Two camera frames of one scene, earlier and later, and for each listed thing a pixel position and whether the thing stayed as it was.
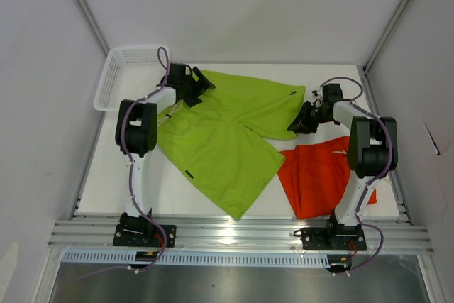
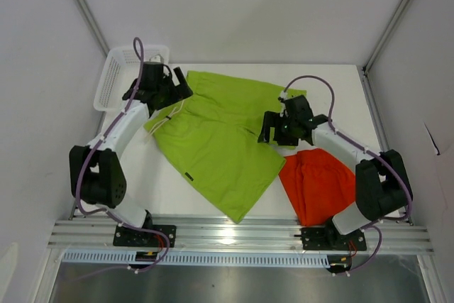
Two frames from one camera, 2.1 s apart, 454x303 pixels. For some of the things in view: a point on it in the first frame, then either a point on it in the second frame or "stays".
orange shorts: x=315 y=178 stays
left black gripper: x=201 y=86 -> x=180 y=92
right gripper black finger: x=305 y=122 -> x=282 y=125
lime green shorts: x=225 y=143 stays
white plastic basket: x=128 y=72 stays
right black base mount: x=334 y=236 stays
